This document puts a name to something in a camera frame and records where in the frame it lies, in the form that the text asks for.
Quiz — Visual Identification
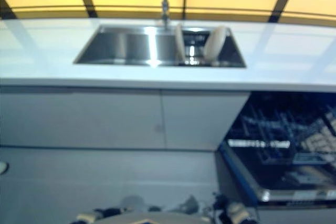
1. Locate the black dish rack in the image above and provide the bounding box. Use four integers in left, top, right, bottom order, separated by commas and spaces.
174, 27, 246, 67

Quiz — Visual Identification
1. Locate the stainless steel sink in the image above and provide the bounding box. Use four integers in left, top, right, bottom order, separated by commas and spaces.
73, 24, 247, 69

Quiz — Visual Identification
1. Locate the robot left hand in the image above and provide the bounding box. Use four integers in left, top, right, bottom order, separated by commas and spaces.
95, 207, 128, 220

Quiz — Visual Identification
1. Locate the narrow white cabinet door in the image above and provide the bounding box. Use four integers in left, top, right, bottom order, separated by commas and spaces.
160, 89, 250, 152

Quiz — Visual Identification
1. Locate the beige round plate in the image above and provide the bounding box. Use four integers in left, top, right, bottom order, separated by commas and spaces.
174, 23, 186, 63
204, 25, 226, 63

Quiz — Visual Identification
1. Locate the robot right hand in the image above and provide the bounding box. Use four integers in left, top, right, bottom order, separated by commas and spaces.
211, 194, 232, 218

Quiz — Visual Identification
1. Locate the dishwasher upper wire rack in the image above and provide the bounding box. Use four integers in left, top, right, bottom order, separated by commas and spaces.
301, 110, 336, 154

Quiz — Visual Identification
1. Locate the wide white cabinet door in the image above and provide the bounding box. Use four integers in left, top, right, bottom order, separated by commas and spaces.
0, 87, 166, 151

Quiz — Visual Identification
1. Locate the dishwasher detergent dispenser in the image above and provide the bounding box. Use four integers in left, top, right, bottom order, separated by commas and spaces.
291, 152, 327, 167

